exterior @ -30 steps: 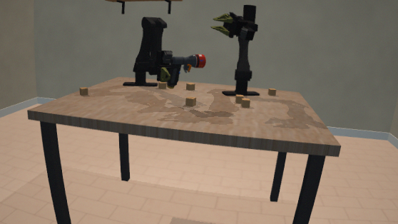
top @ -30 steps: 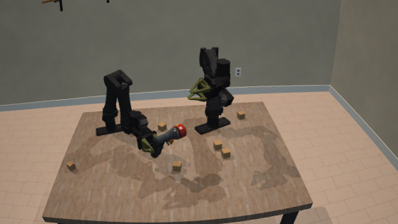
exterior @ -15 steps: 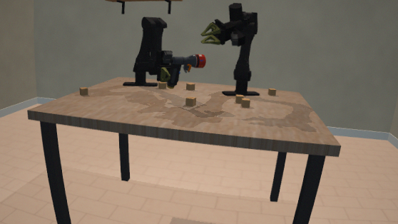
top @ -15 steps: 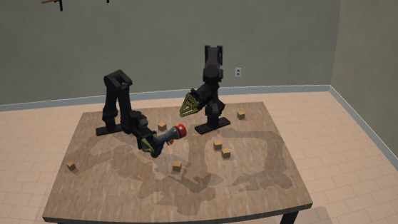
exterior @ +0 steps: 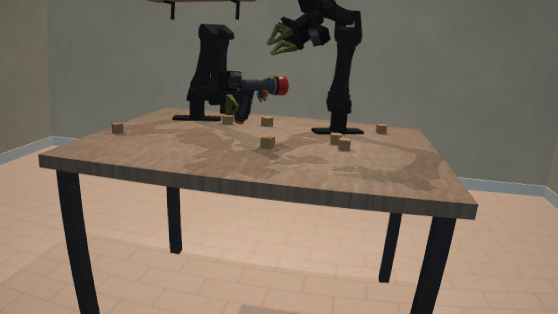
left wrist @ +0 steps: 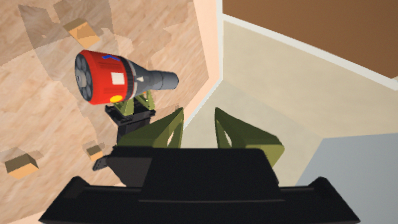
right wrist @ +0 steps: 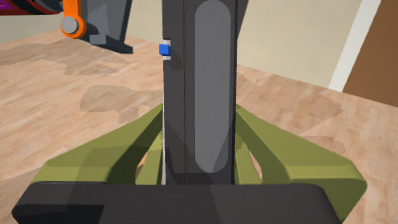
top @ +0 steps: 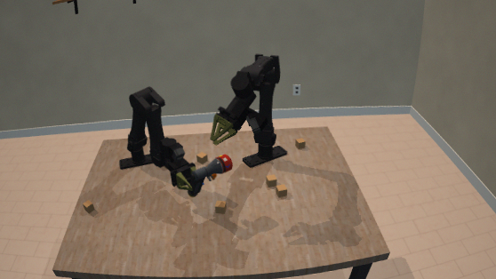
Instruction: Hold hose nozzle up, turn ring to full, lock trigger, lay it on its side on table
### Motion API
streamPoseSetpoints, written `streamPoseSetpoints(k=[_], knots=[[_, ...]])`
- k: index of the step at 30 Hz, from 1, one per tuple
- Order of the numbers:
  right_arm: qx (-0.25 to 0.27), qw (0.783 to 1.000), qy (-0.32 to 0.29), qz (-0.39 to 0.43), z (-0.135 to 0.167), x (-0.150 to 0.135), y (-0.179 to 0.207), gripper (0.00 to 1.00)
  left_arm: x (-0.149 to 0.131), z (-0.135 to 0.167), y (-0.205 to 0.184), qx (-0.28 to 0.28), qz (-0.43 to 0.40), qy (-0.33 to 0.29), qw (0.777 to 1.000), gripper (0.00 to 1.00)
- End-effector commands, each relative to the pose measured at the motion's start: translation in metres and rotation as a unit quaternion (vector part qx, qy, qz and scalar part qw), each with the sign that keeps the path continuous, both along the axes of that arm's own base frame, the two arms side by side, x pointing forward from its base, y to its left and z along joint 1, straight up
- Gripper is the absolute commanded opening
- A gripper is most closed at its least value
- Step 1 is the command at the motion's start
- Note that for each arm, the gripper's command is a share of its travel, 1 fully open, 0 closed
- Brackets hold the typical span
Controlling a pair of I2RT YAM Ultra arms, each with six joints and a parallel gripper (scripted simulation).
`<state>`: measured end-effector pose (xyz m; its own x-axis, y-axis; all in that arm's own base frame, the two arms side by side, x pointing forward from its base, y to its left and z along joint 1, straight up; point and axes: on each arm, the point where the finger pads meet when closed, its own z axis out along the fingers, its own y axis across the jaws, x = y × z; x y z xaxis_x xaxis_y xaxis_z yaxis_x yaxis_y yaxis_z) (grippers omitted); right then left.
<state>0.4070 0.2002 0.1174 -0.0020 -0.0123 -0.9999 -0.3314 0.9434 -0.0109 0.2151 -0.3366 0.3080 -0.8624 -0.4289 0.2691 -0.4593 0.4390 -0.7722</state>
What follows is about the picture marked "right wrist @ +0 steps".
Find red and grey hose nozzle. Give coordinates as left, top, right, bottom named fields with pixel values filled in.
left=0, top=0, right=249, bottom=185

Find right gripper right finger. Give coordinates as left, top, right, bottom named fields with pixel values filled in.
left=234, top=104, right=367, bottom=224

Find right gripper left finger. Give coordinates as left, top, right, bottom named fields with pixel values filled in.
left=30, top=103, right=163, bottom=185

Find small tan block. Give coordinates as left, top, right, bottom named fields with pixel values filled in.
left=135, top=153, right=147, bottom=180

